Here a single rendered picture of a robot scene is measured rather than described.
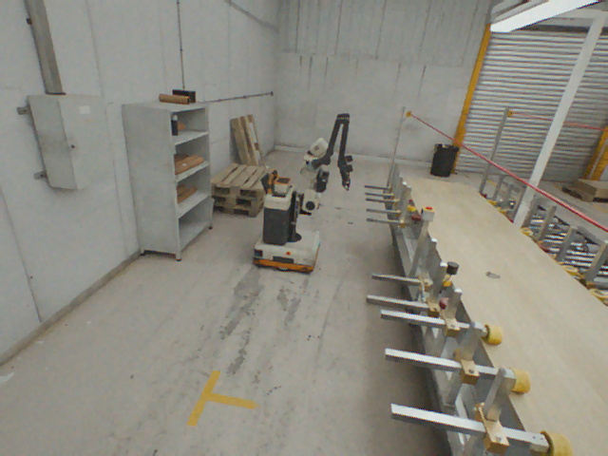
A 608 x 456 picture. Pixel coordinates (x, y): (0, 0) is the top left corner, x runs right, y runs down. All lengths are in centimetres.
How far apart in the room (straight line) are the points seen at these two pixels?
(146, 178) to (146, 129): 47
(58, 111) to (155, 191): 121
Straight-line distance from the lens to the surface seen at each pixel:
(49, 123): 281
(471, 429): 134
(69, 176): 284
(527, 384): 159
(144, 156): 356
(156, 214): 371
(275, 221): 339
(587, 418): 171
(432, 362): 148
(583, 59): 328
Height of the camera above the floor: 192
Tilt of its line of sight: 24 degrees down
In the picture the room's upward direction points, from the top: 5 degrees clockwise
